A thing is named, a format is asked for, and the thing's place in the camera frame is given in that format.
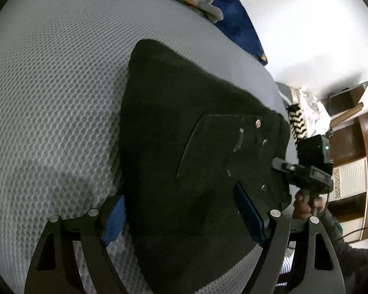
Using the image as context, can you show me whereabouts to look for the brown wooden wardrobe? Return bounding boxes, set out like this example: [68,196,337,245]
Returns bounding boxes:
[326,80,368,242]

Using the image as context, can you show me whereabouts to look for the navy floral blanket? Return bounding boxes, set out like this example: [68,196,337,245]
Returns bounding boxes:
[178,0,268,65]

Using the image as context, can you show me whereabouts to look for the person right hand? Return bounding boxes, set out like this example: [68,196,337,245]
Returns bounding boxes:
[292,189,326,220]

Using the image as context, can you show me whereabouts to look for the grey mesh mattress cover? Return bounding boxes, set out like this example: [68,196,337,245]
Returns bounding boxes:
[0,0,285,293]

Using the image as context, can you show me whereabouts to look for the black cable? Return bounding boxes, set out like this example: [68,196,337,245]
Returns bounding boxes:
[340,224,368,242]

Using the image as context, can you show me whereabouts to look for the person right forearm dark sleeve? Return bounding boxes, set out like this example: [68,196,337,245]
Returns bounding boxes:
[319,210,368,294]

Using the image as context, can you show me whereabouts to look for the white dotted cloth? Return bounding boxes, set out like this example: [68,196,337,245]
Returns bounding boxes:
[299,91,331,137]

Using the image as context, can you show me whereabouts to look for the black pants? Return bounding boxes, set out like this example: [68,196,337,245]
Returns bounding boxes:
[119,40,291,293]

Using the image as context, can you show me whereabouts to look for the striped white blue cloth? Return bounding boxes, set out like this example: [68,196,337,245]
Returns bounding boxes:
[276,241,296,287]

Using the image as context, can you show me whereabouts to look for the black white knitted garment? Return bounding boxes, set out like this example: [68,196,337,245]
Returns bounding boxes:
[287,104,308,143]

